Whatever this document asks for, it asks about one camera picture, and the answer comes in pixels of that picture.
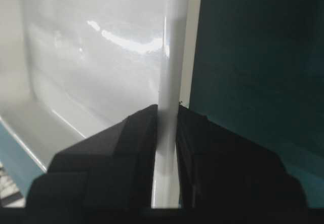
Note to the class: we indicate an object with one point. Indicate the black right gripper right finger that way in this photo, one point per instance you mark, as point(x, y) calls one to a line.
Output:
point(220, 169)

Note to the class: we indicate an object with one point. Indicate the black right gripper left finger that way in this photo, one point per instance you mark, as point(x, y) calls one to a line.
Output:
point(111, 169)

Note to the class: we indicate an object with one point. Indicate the white plastic case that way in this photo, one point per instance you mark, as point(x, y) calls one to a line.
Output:
point(72, 68)

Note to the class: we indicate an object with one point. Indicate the teal table mat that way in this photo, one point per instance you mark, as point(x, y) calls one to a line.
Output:
point(258, 71)

